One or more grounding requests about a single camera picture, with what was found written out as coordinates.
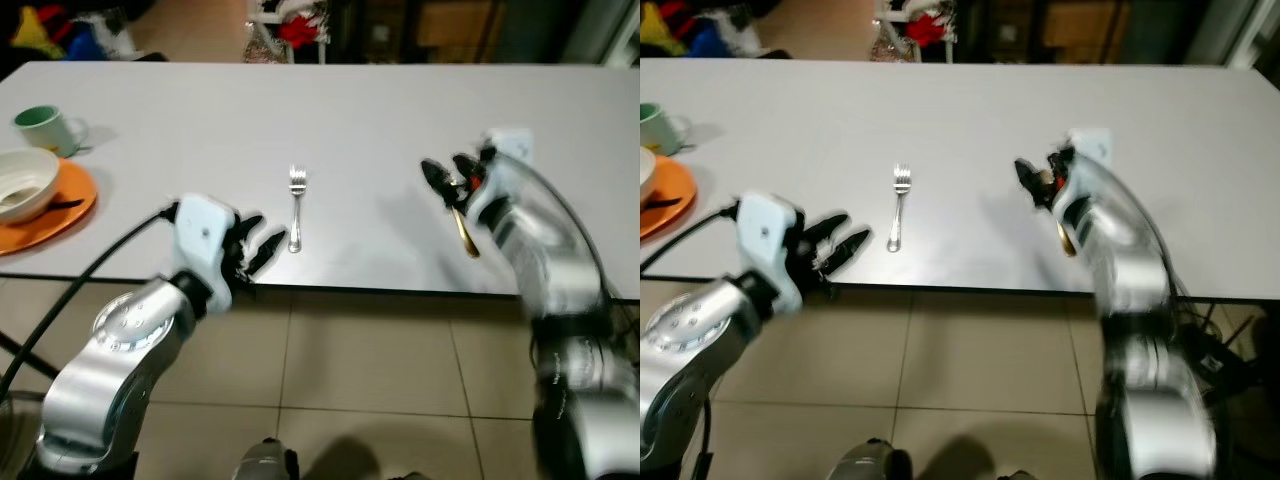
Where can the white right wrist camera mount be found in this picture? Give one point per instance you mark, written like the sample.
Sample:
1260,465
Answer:
512,143
1092,142

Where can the silver metal fork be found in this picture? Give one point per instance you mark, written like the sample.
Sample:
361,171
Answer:
296,210
898,208

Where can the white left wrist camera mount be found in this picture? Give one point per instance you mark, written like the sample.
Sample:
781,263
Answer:
768,235
205,240

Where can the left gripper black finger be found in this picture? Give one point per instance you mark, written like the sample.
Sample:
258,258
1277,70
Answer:
250,226
847,249
825,227
266,250

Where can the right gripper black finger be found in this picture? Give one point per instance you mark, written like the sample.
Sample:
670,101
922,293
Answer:
467,168
1058,166
438,183
1034,182

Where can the white rack with red cloth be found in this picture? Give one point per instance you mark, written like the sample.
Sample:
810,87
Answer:
915,28
295,30

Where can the colourful clothes pile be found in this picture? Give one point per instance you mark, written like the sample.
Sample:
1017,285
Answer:
700,30
60,35

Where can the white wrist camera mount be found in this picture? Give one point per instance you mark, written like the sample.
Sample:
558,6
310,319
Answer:
512,143
205,240
768,235
1092,142

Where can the white ceramic bowl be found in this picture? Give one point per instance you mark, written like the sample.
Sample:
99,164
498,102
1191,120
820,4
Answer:
25,185
646,175

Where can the grey robot leg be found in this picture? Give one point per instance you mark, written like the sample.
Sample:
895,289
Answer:
265,462
870,460

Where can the orange round plate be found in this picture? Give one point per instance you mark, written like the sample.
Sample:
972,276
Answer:
70,215
675,185

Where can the gold metal spoon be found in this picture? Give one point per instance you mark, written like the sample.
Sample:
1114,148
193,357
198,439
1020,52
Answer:
1066,240
467,238

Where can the green ceramic mug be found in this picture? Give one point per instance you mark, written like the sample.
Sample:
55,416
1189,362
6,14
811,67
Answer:
45,128
655,128

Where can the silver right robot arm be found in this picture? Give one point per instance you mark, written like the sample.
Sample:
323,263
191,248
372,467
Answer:
560,290
1140,300

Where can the brown wooden cabinet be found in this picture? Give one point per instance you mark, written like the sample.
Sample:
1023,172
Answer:
455,25
1085,25

